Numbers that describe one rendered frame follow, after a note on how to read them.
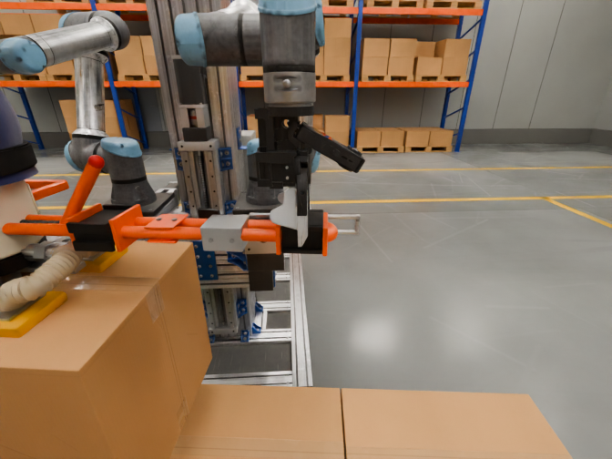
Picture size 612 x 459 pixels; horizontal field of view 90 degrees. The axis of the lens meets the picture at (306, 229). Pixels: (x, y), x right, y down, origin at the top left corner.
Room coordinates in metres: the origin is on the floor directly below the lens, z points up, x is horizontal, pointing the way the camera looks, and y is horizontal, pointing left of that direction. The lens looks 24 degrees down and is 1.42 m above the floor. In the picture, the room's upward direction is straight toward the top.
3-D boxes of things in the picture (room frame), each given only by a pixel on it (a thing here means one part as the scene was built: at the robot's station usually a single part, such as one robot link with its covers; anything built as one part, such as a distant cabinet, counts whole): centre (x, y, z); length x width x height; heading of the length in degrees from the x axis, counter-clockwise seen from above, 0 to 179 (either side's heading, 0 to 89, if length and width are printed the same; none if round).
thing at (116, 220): (0.50, 0.35, 1.20); 0.10 x 0.08 x 0.06; 177
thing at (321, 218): (0.48, 0.01, 1.20); 0.08 x 0.07 x 0.05; 87
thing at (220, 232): (0.49, 0.14, 1.20); 0.07 x 0.07 x 0.04; 87
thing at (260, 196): (1.13, 0.16, 1.09); 0.15 x 0.15 x 0.10
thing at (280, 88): (0.49, 0.02, 1.42); 0.08 x 0.08 x 0.05
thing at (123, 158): (1.11, 0.66, 1.20); 0.13 x 0.12 x 0.14; 77
